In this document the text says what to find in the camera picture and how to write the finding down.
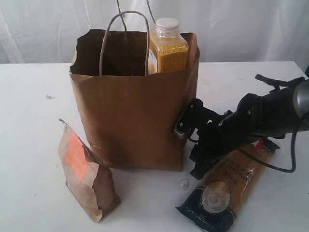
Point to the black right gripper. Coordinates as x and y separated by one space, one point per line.
210 148

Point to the white paper ball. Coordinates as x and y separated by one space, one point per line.
184 184

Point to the orange juice bottle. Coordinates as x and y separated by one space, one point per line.
168 49

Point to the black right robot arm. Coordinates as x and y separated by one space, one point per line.
284 110

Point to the brown paper shopping bag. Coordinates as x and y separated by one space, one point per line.
128 115

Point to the spaghetti pack dark wrapper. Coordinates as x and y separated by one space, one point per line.
214 204

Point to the kraft coffee pouch orange label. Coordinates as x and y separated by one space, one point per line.
89 180

